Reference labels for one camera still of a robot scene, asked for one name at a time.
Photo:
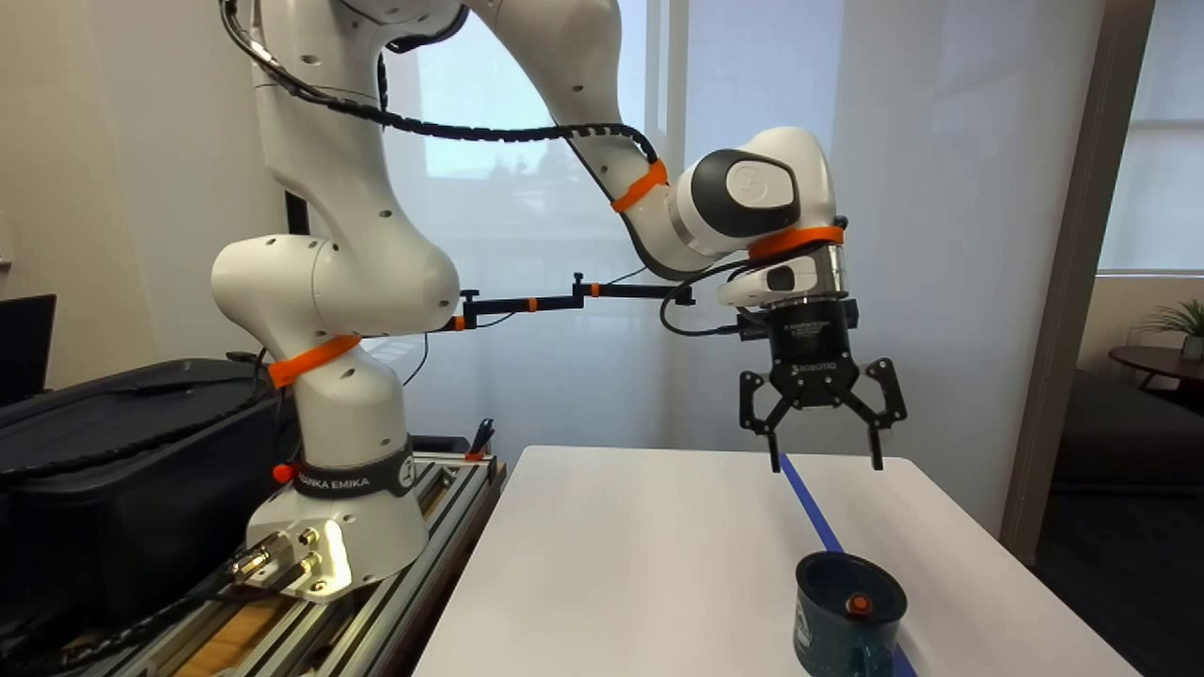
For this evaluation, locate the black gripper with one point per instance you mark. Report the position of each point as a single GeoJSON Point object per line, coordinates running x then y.
{"type": "Point", "coordinates": [814, 370]}

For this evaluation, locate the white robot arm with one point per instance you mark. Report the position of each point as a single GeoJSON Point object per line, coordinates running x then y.
{"type": "Point", "coordinates": [350, 275]}

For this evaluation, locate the dark teal speckled cup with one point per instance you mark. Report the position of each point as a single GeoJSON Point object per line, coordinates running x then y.
{"type": "Point", "coordinates": [831, 640]}

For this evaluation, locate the round dark side table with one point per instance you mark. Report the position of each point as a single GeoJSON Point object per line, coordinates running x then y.
{"type": "Point", "coordinates": [1153, 364]}

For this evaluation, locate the potted green plant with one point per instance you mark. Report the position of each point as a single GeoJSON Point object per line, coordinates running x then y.
{"type": "Point", "coordinates": [1186, 327]}

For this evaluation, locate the white roller blind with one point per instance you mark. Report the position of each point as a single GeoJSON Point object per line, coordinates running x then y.
{"type": "Point", "coordinates": [1159, 126]}

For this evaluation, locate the red knob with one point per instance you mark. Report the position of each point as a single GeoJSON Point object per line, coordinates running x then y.
{"type": "Point", "coordinates": [285, 475]}

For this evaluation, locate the black fabric equipment case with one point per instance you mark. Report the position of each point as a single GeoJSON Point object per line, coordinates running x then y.
{"type": "Point", "coordinates": [127, 464]}

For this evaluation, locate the black monitor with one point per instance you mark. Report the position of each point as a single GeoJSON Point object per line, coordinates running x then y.
{"type": "Point", "coordinates": [23, 351]}

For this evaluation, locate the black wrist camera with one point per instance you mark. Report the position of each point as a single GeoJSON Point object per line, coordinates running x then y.
{"type": "Point", "coordinates": [804, 320]}

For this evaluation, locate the brown wooden post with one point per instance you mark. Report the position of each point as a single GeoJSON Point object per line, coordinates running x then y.
{"type": "Point", "coordinates": [1079, 251]}

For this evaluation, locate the window with white frame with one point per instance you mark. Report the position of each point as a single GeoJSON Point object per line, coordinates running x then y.
{"type": "Point", "coordinates": [530, 213]}

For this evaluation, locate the aluminium rail base frame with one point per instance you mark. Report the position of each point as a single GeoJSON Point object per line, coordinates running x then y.
{"type": "Point", "coordinates": [414, 566]}

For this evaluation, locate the wooden board in frame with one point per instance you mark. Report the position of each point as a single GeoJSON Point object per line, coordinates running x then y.
{"type": "Point", "coordinates": [239, 640]}

